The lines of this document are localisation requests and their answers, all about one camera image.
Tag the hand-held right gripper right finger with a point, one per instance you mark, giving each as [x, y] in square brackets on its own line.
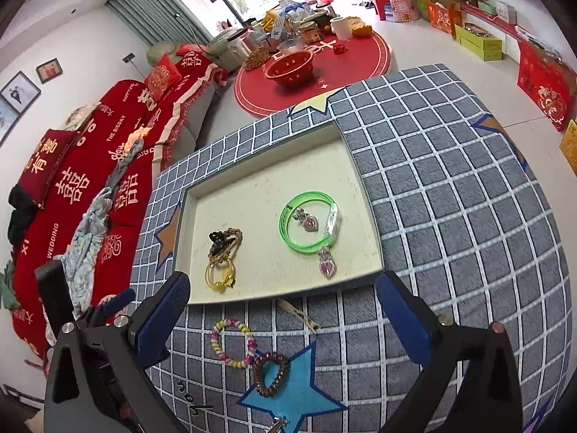
[403, 320]

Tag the red printed sofa cover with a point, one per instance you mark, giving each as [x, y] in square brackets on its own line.
[81, 216]

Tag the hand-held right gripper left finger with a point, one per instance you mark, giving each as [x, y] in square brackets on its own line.
[163, 320]

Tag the orange red gift box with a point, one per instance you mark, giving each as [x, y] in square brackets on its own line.
[444, 20]

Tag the black cloth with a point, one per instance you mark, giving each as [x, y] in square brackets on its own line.
[22, 216]

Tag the red gold patterned cushion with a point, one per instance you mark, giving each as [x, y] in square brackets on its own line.
[163, 76]

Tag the large red gift carton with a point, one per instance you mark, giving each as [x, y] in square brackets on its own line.
[547, 83]

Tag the green pleated curtain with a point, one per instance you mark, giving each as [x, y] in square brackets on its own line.
[153, 9]

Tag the green cloth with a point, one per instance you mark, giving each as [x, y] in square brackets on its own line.
[8, 286]

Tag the clear jar of snacks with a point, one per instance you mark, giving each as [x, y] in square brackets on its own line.
[258, 59]

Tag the red plastic colander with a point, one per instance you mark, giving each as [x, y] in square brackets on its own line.
[288, 70]

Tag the green plastic bangle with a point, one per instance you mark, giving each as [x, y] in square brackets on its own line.
[332, 225]

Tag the green gift box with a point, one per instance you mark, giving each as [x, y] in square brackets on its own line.
[428, 5]

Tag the large framed photo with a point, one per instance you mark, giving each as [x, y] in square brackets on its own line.
[5, 121]

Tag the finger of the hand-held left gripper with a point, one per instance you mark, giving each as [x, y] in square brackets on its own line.
[56, 297]
[119, 300]

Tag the black hair clip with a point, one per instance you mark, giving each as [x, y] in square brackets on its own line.
[217, 240]

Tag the small white box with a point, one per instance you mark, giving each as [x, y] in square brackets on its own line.
[507, 11]

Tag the black wall socket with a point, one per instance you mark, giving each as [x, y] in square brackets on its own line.
[129, 58]

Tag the framed couple photo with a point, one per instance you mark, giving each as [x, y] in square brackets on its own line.
[19, 92]

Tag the grey checked tablecloth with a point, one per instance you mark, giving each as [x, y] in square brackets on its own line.
[450, 234]

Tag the red plastic stool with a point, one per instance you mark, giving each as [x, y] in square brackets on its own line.
[381, 5]

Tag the red low shelf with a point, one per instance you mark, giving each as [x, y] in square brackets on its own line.
[493, 20]

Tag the shallow grey cardboard box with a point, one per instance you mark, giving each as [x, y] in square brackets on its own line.
[261, 189]

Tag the round red table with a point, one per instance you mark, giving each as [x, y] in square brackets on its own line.
[351, 72]

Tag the floral pillow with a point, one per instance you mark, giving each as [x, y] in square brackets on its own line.
[80, 117]

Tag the white cup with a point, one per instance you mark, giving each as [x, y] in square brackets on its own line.
[341, 28]

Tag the orange bowl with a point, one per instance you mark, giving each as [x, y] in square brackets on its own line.
[361, 29]

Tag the pile of household clutter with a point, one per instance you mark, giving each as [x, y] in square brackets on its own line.
[293, 20]

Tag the small red ornament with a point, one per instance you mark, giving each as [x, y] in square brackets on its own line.
[340, 48]

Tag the grey twisted cloth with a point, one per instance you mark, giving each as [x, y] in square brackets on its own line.
[124, 167]

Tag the yellow orange snack box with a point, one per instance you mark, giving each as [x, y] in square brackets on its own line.
[570, 144]

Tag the beige armchair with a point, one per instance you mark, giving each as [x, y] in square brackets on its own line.
[227, 47]

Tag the thin floor lamp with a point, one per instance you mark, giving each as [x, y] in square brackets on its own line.
[180, 16]

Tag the yellow-green flat boxes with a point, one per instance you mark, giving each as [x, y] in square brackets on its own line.
[480, 45]

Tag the small framed red photo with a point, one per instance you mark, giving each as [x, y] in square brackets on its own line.
[48, 71]

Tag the light blue crumpled blanket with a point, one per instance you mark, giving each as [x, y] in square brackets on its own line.
[88, 243]

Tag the small red lettered cushion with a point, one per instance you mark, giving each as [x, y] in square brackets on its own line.
[191, 58]

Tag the grey-green pillow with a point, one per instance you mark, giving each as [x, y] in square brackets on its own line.
[161, 52]

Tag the orange white soft item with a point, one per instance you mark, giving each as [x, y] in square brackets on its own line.
[139, 135]

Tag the pink gem silver earring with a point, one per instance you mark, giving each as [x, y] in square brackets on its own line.
[327, 268]
[310, 223]

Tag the large red lettered cushion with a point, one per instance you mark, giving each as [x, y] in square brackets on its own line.
[47, 162]

